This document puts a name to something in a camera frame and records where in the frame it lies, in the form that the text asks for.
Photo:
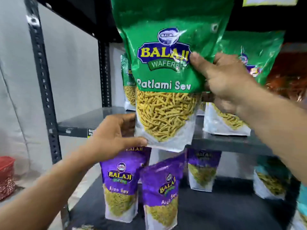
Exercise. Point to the person's right hand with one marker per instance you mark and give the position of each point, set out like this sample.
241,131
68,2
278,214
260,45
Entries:
225,79

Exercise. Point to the person's left hand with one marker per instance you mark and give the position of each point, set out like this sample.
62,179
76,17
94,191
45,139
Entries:
109,138

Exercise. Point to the person's left thumb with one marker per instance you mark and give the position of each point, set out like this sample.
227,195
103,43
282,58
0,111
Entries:
133,141

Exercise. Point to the person's right thumb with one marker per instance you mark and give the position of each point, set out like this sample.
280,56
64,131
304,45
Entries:
199,63

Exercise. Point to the green snack packet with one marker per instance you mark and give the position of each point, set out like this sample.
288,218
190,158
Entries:
127,81
165,69
259,52

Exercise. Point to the person's left forearm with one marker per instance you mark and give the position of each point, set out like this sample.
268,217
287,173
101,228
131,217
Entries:
45,194

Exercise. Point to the person's right forearm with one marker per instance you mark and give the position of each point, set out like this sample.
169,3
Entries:
278,122

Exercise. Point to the purple snack packet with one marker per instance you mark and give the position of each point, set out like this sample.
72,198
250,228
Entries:
163,189
203,170
120,184
145,154

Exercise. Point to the small shelf edge sticker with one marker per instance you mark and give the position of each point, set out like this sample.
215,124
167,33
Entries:
91,133

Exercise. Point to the orange snack packet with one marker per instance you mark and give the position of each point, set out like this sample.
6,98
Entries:
287,71

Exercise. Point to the white paper label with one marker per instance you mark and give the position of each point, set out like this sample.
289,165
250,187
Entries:
269,1

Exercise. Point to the black metal shelf rack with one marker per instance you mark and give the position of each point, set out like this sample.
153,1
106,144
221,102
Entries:
43,69

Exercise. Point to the red plastic basket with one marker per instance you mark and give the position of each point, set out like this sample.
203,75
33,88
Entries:
6,177

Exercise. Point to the teal snack packet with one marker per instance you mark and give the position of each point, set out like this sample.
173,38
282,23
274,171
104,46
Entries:
301,208
271,179

